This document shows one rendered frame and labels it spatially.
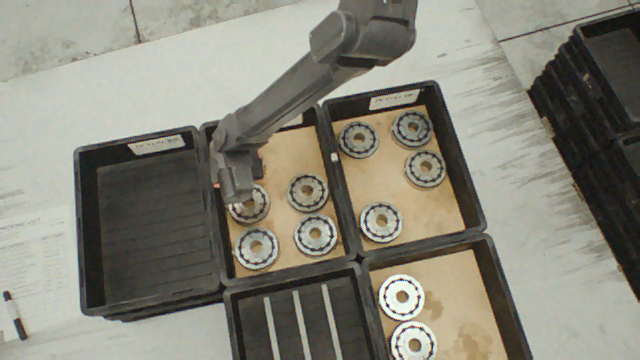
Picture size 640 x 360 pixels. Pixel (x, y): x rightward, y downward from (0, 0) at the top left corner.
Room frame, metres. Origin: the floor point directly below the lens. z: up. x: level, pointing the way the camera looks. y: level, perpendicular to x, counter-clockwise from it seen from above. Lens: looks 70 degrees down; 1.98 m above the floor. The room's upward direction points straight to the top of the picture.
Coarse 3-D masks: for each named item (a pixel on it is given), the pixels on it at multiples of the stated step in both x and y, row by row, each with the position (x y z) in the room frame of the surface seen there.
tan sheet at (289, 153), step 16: (304, 128) 0.57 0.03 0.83; (272, 144) 0.53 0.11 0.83; (288, 144) 0.53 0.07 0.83; (304, 144) 0.53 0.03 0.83; (272, 160) 0.48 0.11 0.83; (288, 160) 0.48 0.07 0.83; (304, 160) 0.48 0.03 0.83; (320, 160) 0.48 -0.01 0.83; (272, 176) 0.44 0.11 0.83; (288, 176) 0.44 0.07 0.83; (320, 176) 0.44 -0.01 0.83; (272, 192) 0.40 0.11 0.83; (304, 192) 0.40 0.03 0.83; (272, 208) 0.36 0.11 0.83; (288, 208) 0.36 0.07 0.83; (272, 224) 0.31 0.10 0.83; (288, 224) 0.31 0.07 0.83; (336, 224) 0.32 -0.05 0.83; (288, 240) 0.28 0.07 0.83; (288, 256) 0.24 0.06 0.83; (304, 256) 0.24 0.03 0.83; (336, 256) 0.24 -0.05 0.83; (240, 272) 0.20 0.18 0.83; (256, 272) 0.20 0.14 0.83
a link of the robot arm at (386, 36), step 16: (352, 0) 0.37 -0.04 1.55; (368, 0) 0.36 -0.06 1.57; (400, 0) 0.38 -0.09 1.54; (416, 0) 0.38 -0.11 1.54; (368, 16) 0.35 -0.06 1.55; (384, 16) 0.36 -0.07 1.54; (400, 16) 0.36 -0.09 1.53; (368, 32) 0.34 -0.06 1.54; (384, 32) 0.34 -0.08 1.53; (400, 32) 0.35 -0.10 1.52; (352, 48) 0.32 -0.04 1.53; (368, 48) 0.33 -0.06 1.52; (384, 48) 0.33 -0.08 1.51; (400, 48) 0.34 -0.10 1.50
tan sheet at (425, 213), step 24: (360, 120) 0.60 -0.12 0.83; (384, 120) 0.60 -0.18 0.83; (384, 144) 0.53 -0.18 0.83; (432, 144) 0.53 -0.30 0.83; (360, 168) 0.46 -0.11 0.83; (384, 168) 0.46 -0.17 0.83; (360, 192) 0.40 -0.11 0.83; (384, 192) 0.40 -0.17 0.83; (408, 192) 0.40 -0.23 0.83; (432, 192) 0.40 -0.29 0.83; (408, 216) 0.34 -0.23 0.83; (432, 216) 0.34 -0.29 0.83; (456, 216) 0.34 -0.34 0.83; (408, 240) 0.28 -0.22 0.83
